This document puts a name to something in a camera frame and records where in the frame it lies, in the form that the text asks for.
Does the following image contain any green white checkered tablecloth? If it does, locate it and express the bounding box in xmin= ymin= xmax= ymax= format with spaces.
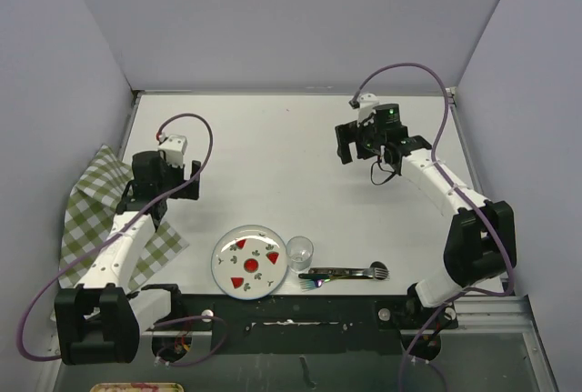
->
xmin=59 ymin=145 xmax=188 ymax=290

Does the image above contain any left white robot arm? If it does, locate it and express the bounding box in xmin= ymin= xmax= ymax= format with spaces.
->
xmin=54 ymin=145 xmax=201 ymax=365

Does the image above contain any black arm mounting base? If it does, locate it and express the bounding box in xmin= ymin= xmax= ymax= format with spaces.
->
xmin=145 ymin=295 xmax=458 ymax=365

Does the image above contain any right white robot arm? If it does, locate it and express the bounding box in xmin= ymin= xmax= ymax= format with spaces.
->
xmin=336 ymin=100 xmax=517 ymax=327

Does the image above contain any clear drinking glass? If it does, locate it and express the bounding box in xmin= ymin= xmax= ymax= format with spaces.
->
xmin=286 ymin=236 xmax=314 ymax=274

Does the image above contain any white plate with strawberries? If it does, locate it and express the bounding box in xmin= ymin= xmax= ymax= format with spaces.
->
xmin=211 ymin=225 xmax=287 ymax=300

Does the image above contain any silver fork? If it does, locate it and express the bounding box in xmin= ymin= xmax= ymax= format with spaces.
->
xmin=307 ymin=261 xmax=389 ymax=281

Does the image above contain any iridescent rainbow fork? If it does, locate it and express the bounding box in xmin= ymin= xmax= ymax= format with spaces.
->
xmin=298 ymin=274 xmax=349 ymax=292

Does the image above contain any yellow rimmed tray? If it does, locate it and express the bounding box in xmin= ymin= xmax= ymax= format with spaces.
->
xmin=90 ymin=382 xmax=185 ymax=392

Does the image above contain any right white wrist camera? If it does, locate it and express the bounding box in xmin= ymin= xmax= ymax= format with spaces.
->
xmin=349 ymin=93 xmax=379 ymax=124

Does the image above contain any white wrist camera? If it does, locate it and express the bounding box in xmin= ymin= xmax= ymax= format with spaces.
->
xmin=349 ymin=93 xmax=379 ymax=124
xmin=157 ymin=133 xmax=187 ymax=168

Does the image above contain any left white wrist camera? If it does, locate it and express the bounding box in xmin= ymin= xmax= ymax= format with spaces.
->
xmin=157 ymin=133 xmax=187 ymax=168

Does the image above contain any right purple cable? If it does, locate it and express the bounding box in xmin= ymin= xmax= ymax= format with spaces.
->
xmin=354 ymin=62 xmax=517 ymax=392

